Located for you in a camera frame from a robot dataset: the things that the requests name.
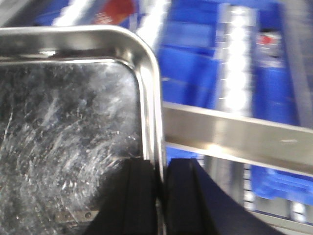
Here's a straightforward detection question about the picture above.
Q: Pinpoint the blue bin lower right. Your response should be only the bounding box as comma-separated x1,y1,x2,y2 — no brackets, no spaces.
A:
157,0,225,109

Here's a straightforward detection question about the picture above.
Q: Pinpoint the blue crate upper right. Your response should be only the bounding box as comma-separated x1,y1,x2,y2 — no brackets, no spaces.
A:
250,165,313,205

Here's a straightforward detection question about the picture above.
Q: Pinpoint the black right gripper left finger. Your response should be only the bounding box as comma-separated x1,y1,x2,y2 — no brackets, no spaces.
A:
84,158,157,235

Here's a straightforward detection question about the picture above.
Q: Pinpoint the blue bin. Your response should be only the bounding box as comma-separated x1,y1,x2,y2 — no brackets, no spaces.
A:
252,0,300,126
157,0,225,109

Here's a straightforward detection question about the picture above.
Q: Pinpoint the roller track divider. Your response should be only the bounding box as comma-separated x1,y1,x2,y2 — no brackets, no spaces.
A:
218,5,256,117

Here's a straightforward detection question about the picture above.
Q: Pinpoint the red bin lower left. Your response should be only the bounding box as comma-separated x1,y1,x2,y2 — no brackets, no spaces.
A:
93,0,135,25

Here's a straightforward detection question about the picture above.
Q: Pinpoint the stainless steel shelf rail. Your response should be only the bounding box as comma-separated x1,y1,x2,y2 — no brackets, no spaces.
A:
162,102,313,176

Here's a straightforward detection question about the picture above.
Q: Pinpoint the silver metal tray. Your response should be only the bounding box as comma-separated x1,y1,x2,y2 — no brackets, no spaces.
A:
0,25,165,235

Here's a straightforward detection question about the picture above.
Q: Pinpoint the blue bin rear right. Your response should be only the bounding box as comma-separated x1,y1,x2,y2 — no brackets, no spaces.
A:
252,0,300,126

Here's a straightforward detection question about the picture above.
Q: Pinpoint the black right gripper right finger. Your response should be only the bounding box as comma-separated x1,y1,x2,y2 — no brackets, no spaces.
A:
165,159,281,235

